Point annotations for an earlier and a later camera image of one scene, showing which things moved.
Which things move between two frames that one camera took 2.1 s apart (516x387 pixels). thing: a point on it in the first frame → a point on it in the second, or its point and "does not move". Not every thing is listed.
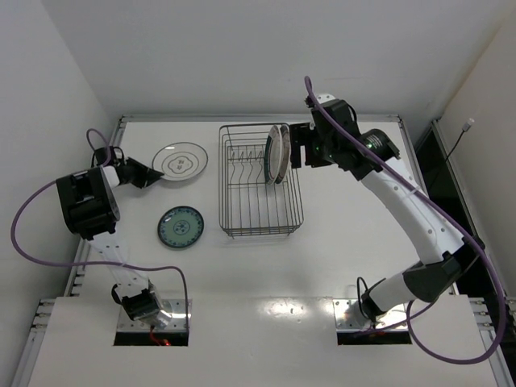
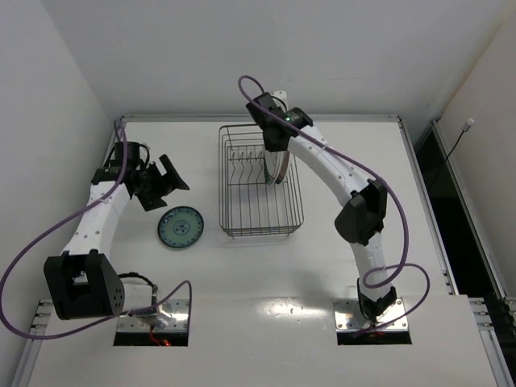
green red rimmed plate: [286, 153] does not move
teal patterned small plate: [180, 226] does not move
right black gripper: [297, 146] → [272, 142]
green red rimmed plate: [272, 156] does not move
